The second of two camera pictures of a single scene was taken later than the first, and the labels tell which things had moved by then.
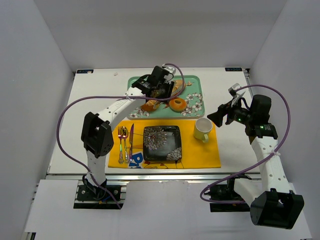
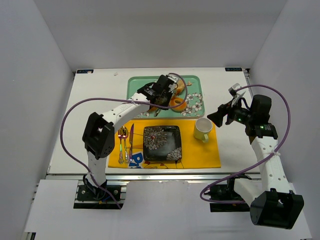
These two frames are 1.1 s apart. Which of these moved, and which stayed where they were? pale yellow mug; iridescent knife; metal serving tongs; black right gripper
Moved: metal serving tongs
Stayed: pale yellow mug; black right gripper; iridescent knife
